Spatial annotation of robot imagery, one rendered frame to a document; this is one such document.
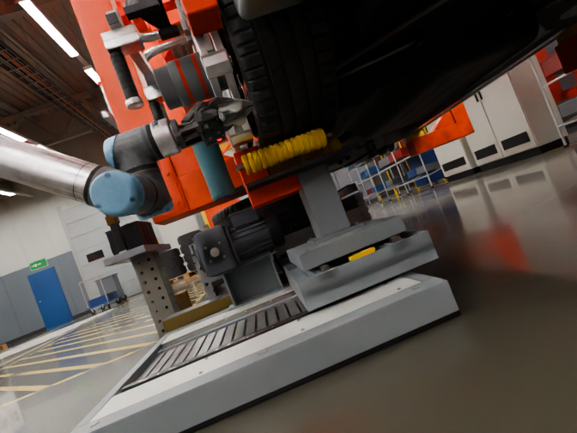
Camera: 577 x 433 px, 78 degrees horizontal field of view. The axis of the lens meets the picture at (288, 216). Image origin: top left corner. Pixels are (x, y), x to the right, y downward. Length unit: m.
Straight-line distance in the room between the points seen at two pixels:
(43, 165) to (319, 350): 0.66
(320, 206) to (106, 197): 0.60
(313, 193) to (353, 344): 0.50
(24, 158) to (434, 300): 0.88
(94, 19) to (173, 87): 0.83
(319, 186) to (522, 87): 4.70
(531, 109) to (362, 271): 4.85
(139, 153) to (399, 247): 0.68
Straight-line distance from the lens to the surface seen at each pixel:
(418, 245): 0.96
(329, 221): 1.10
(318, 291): 0.90
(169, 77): 1.19
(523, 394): 0.58
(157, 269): 1.75
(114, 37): 1.13
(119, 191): 0.77
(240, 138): 1.05
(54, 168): 0.85
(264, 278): 1.52
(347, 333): 0.77
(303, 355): 0.77
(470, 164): 6.58
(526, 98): 5.61
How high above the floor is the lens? 0.30
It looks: 2 degrees up
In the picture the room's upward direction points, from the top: 21 degrees counter-clockwise
